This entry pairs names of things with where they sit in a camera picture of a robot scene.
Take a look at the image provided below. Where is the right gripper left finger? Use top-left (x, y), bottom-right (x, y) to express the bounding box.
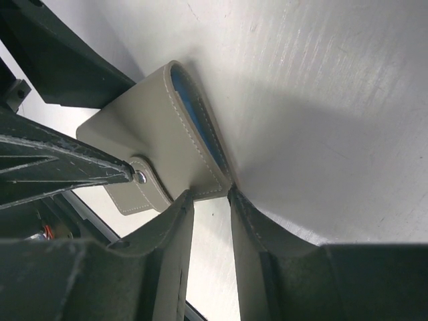
top-left (1, 191), bottom-right (194, 320)

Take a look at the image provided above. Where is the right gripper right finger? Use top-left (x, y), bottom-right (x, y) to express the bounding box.
top-left (227, 188), bottom-right (427, 320)

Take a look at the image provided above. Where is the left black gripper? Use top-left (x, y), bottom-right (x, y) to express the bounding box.
top-left (1, 1), bottom-right (135, 209)

